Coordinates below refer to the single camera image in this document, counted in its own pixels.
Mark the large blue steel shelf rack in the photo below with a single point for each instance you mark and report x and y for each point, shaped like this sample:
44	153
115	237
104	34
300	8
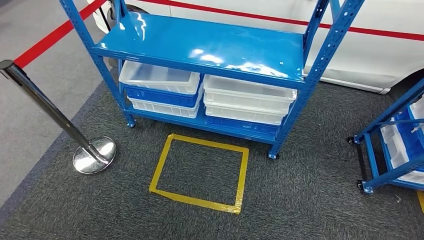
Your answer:
198	43

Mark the translucent white plastic bin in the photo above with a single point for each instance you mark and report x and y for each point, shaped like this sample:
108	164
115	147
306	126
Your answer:
245	87
394	149
414	177
155	78
245	104
242	116
159	107
418	111

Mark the blue steel rack on casters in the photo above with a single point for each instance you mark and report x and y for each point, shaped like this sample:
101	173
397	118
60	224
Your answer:
369	159

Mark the white car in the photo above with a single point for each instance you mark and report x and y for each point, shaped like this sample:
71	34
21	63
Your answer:
364	56

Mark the red barrier belt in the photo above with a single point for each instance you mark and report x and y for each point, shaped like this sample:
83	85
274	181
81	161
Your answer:
381	32
49	38

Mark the chrome stanchion post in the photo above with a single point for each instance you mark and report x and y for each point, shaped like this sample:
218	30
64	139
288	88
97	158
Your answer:
92	159

